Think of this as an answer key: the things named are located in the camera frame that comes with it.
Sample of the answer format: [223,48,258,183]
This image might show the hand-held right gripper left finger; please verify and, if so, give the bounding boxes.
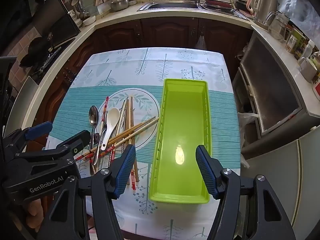
[36,144,137,240]

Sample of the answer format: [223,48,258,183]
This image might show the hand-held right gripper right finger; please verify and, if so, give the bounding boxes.
[195,144,294,240]

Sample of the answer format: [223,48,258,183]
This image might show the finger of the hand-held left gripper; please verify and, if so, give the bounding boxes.
[2,121,53,153]
[14,129,92,166]

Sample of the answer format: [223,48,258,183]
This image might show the small round metal spoon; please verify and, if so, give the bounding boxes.
[92,131,105,167]

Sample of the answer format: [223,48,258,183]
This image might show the large metal spoon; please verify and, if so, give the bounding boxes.
[89,105,100,167]

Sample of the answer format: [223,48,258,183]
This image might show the chopsticks and spoon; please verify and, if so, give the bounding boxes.
[99,96,110,143]

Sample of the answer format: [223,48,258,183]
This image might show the white ceramic spoon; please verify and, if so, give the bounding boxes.
[100,107,120,151]

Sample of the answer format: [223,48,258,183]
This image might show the cream chopstick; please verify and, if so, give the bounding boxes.
[109,99,126,168]

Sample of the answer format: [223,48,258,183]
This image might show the brown wooden chopstick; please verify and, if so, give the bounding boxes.
[129,96,139,190]

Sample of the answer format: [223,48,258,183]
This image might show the green plastic utensil tray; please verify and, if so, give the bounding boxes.
[149,78,213,204]

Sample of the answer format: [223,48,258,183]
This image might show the person's left hand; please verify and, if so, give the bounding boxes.
[25,199,46,229]

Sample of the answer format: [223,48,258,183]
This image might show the clear plastic bag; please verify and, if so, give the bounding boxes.
[237,112,259,168]

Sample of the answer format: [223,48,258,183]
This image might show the grey refrigerator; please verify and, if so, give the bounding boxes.
[241,130,320,240]

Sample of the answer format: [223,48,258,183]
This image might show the black wok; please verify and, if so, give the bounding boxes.
[20,36,54,67]

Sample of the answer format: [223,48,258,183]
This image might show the leaf print tablecloth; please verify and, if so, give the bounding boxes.
[45,47,242,240]

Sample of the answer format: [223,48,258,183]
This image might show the grey disinfection cabinet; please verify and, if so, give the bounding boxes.
[232,31,312,153]

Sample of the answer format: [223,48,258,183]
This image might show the black range hood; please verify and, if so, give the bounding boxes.
[27,0,82,48]

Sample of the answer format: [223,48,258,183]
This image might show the white bowl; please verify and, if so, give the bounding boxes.
[82,15,97,27]

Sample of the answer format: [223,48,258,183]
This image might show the dark wooden kitchen cabinets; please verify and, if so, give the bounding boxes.
[25,17,253,155]

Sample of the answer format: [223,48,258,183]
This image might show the white jug red label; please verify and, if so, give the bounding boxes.
[311,76,320,100]

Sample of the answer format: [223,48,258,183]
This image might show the metal pot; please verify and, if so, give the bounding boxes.
[110,0,130,12]

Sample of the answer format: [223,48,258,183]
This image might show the white mug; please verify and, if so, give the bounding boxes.
[297,56,318,83]

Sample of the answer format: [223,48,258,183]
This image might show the white plastic bottle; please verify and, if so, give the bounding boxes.
[304,39,315,59]

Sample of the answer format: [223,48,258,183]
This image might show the glass pitcher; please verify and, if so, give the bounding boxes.
[266,11,290,40]

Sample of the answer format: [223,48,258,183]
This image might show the steel kitchen sink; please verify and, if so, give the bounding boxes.
[137,1,203,12]

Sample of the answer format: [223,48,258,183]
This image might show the stack of dishes in drainer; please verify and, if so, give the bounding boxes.
[202,0,237,12]

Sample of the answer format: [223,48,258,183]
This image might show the steel electric kettle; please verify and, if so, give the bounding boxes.
[251,0,278,25]

